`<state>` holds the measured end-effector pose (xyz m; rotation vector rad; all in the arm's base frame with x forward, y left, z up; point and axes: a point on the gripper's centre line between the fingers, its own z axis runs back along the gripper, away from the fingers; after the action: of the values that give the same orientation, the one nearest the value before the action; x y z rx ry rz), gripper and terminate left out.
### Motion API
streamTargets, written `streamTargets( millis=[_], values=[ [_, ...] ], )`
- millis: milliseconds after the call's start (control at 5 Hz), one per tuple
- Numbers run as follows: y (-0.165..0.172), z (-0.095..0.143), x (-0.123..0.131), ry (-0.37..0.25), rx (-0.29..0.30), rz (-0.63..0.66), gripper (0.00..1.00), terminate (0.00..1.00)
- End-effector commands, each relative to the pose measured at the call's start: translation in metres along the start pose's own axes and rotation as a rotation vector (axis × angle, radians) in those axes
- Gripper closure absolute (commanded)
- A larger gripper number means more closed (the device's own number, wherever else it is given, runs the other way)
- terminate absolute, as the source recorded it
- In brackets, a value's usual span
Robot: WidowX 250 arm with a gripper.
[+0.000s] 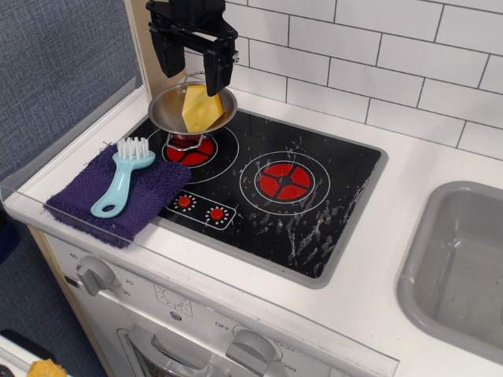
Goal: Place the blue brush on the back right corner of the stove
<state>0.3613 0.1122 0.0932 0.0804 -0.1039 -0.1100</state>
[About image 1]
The silver metal pot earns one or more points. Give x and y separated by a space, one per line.
165 112

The wooden side post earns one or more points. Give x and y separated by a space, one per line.
152 75

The yellow cheese wedge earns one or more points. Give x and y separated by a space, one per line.
199 110

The purple towel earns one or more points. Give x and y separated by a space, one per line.
151 190

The yellow object bottom left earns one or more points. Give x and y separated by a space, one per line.
46 368

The grey right oven knob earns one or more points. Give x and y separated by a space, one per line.
251 351

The black toy stove top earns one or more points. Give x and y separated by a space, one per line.
283 198

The grey sink basin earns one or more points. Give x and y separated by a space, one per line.
450 286

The white toy oven front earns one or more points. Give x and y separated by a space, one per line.
146 329

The grey left oven knob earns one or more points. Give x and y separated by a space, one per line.
95 275

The grey oven knob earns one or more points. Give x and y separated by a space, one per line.
251 351
95 275

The light blue brush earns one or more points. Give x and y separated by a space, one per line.
132 154

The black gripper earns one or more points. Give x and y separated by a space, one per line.
199 26

